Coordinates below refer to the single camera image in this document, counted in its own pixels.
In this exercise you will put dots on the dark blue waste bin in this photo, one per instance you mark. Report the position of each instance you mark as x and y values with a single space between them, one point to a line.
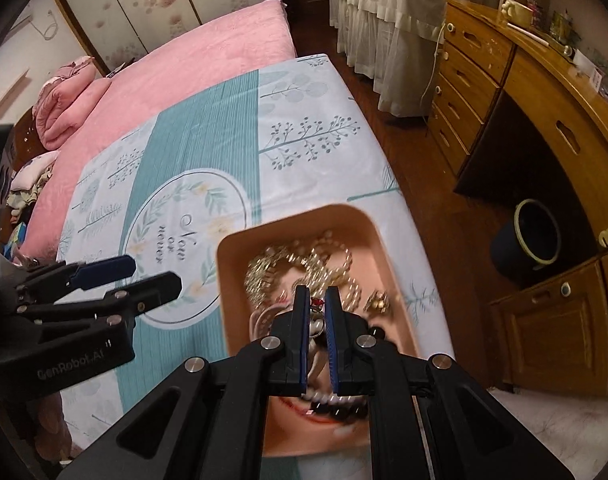
513 256

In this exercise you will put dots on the floral sliding wardrobe doors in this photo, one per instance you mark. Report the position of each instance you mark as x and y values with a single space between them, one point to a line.
134 10

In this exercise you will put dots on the pink bed blanket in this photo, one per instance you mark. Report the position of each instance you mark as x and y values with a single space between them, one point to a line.
184 55

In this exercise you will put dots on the small gold jewelry piece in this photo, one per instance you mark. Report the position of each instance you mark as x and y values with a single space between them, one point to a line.
378 302

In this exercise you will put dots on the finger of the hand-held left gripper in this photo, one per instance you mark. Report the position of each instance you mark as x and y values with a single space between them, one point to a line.
104 268
154 287

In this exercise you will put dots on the green glass jar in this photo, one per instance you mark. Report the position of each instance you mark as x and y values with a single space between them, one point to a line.
562 27

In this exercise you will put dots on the pile of colourful clothes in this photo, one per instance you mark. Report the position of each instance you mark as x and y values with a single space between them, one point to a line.
19 215

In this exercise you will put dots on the white wall shelf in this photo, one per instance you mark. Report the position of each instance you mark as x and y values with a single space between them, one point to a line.
11 94

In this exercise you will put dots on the floral pillow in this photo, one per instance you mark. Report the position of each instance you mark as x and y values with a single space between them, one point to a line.
34 170

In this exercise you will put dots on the person's left hand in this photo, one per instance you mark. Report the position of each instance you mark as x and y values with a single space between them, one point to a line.
49 425

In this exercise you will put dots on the leaf printed cloth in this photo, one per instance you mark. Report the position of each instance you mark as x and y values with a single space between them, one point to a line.
204 125

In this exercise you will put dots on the folded pink quilt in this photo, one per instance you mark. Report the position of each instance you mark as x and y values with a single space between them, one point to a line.
64 110

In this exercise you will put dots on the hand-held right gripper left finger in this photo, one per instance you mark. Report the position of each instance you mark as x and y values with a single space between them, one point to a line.
300 341

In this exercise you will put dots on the wooden desk with drawers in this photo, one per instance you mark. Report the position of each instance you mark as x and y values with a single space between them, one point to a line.
483 45

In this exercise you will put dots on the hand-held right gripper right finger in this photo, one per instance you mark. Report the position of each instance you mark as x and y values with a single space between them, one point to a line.
334 341

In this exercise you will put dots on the yellow ceramic holder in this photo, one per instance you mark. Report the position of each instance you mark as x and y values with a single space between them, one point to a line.
518 12

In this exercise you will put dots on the pink plastic tray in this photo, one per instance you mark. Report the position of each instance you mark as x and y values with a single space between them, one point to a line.
304 225

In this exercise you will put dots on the white lace curtain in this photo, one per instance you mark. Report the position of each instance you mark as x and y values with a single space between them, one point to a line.
383 35

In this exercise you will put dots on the wooden headboard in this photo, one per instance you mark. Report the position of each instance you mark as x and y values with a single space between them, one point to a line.
24 137

